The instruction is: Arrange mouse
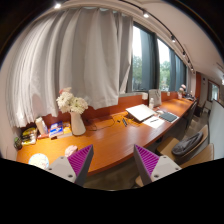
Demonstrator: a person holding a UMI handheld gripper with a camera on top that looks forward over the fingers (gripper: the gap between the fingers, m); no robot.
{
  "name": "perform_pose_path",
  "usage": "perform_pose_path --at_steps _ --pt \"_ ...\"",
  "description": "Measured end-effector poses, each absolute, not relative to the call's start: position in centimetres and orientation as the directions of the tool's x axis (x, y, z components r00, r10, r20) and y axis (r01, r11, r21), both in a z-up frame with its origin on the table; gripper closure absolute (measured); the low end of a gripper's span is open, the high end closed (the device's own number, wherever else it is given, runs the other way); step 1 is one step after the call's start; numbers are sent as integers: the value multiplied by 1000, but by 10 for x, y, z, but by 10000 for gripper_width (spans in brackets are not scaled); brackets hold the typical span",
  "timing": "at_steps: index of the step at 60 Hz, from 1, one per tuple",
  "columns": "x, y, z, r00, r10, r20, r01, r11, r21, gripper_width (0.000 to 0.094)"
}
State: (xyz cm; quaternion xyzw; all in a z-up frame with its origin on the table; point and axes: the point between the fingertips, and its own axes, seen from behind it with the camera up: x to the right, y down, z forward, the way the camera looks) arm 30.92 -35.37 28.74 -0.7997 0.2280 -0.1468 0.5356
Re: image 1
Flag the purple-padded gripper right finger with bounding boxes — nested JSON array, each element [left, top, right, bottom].
[[134, 145, 181, 185]]

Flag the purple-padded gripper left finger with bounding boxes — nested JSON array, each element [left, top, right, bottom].
[[47, 145, 94, 186]]

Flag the pink crumpled cloth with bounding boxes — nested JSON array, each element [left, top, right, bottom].
[[65, 145, 78, 157]]

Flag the round white patterned plate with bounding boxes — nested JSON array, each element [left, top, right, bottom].
[[28, 153, 49, 169]]

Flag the white ceramic vase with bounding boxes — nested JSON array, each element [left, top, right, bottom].
[[70, 112, 86, 136]]

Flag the blue snack box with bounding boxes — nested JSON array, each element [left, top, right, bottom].
[[49, 121, 63, 138]]

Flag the wooden chair with dark cushion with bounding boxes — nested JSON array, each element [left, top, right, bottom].
[[135, 125, 214, 187]]

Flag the white paper sheet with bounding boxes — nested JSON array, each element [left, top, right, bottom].
[[144, 116, 164, 129]]

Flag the white carton box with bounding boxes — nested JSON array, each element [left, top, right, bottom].
[[35, 117, 48, 135]]

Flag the dark keyboard tablet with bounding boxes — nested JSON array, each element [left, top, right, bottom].
[[160, 112, 177, 122]]

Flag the yellow snack packages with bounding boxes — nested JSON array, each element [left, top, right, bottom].
[[21, 127, 37, 146]]

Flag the white laptop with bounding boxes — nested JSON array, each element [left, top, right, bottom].
[[126, 104, 155, 122]]

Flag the white water bottle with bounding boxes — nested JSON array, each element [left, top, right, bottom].
[[149, 98, 154, 109]]

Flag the white flower bouquet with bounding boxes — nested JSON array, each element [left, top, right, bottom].
[[56, 87, 88, 114]]

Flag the white curtain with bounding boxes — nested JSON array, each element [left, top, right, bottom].
[[6, 7, 133, 127]]

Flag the black cable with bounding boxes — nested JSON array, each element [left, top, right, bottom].
[[83, 112, 141, 132]]

